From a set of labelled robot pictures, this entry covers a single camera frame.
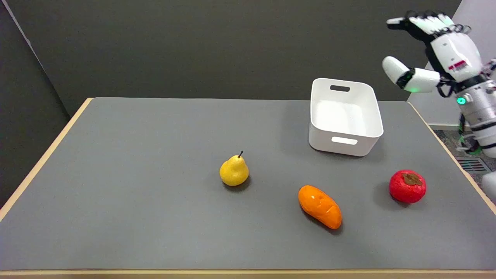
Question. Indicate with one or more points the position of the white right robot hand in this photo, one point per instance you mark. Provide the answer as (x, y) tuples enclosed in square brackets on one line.
[(454, 50)]

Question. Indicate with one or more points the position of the floor vent grille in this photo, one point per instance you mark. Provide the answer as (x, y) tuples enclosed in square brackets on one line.
[(472, 164)]

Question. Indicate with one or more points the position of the orange sweet potato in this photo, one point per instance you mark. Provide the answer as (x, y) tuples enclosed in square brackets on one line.
[(320, 206)]

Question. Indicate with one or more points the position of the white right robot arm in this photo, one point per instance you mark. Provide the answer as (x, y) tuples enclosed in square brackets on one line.
[(480, 108)]

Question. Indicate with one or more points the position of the grey table mat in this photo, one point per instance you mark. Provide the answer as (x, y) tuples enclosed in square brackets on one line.
[(240, 186)]

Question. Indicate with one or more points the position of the white plastic bin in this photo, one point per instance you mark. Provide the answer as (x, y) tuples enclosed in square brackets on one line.
[(345, 116)]

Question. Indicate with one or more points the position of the yellow pear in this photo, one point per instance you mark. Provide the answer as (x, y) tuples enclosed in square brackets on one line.
[(234, 171)]

